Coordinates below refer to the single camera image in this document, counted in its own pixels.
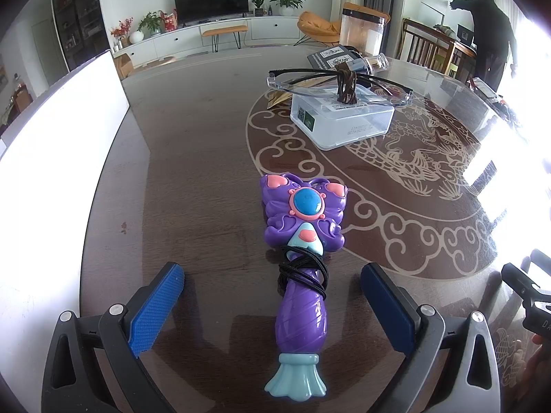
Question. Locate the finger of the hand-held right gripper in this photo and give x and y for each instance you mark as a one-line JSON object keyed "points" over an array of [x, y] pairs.
{"points": [[518, 282]]}

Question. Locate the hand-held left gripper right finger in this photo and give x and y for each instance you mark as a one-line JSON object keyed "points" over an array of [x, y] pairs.
{"points": [[385, 309]]}

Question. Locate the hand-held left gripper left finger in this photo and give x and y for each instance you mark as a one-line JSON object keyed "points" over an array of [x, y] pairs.
{"points": [[157, 305]]}

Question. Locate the purple toy wand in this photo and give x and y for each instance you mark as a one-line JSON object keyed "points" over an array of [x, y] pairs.
{"points": [[301, 322]]}

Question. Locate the black printed box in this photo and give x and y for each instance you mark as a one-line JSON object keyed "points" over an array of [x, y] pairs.
{"points": [[329, 58]]}

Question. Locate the white board panel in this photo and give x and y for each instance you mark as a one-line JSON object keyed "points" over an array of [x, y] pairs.
{"points": [[51, 189]]}

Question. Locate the clear plastic box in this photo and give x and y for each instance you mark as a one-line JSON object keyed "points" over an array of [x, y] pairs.
{"points": [[344, 122]]}

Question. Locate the cardboard box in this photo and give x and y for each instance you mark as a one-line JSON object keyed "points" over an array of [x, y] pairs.
{"points": [[122, 66]]}

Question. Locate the clear safety glasses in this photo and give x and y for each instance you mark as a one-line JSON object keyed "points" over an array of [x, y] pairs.
{"points": [[284, 86]]}

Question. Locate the small clear bottle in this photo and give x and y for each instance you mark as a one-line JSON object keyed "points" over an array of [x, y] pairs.
{"points": [[370, 62]]}

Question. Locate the wooden dining chair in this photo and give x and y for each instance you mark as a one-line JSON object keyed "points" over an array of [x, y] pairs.
{"points": [[424, 47]]}

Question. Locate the white television cabinet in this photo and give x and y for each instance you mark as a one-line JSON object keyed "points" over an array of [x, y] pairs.
{"points": [[181, 41]]}

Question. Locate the white round vase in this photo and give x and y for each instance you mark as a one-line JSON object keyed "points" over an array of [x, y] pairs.
{"points": [[136, 37]]}

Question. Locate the red flower arrangement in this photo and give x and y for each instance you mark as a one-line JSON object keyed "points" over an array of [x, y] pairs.
{"points": [[120, 30]]}

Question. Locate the clear container with black lid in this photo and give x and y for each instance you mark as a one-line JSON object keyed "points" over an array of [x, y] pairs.
{"points": [[361, 30]]}

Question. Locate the wooden bench with black legs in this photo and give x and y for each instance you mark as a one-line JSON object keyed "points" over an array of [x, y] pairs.
{"points": [[224, 30]]}

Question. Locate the leafy green potted plant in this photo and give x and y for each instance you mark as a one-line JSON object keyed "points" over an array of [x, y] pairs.
{"points": [[150, 21]]}

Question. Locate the red gift bag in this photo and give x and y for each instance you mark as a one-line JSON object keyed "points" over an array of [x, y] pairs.
{"points": [[171, 21]]}

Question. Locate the orange lounge chair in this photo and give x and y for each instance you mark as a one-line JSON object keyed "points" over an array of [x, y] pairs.
{"points": [[316, 28]]}

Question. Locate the dark display cabinet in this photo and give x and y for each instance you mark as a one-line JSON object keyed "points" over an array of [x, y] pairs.
{"points": [[79, 17]]}

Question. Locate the flat screen television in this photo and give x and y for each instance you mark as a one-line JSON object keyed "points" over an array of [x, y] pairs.
{"points": [[211, 2]]}

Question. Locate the small potted plant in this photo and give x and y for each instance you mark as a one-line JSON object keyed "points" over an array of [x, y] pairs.
{"points": [[258, 6]]}

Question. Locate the large plant in white pot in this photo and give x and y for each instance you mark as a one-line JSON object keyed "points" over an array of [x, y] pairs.
{"points": [[286, 2]]}

